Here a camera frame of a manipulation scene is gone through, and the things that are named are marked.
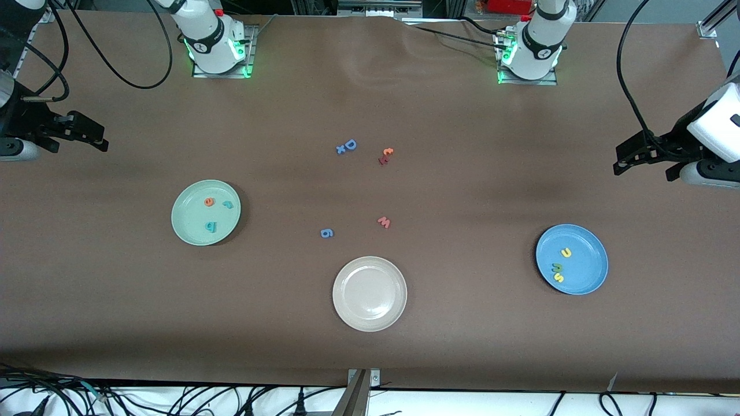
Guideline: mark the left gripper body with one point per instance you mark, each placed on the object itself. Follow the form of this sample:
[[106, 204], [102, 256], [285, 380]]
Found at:
[[677, 137]]

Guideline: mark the black power plug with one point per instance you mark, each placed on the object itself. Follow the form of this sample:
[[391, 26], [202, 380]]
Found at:
[[300, 407]]

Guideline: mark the grey metal device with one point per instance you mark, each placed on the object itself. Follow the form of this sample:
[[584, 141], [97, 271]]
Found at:
[[378, 8]]

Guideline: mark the red box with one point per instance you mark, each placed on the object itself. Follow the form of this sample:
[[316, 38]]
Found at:
[[509, 6]]

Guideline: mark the aluminium table edge bracket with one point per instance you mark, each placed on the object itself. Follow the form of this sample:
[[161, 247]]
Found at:
[[361, 398]]

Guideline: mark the aluminium corner profile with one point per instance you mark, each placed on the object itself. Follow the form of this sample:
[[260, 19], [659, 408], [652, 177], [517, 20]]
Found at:
[[714, 23], [49, 17]]

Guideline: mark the beige plate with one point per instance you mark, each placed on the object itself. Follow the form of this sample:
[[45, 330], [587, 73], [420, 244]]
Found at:
[[369, 294]]

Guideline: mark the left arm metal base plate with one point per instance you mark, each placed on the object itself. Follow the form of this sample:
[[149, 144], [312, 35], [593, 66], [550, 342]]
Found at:
[[549, 81]]

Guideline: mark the blue plate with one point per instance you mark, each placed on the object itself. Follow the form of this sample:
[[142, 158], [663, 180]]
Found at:
[[587, 260]]

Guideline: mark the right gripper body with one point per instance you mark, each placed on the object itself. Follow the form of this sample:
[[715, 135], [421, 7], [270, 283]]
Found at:
[[24, 119]]

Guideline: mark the light green plate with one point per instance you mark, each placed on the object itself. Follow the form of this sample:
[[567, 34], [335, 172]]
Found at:
[[196, 216]]

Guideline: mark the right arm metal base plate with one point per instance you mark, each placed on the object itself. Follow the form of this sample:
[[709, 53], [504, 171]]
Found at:
[[251, 49]]

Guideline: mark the brown table cover sheet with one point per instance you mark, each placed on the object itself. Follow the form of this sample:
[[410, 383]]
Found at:
[[115, 318]]

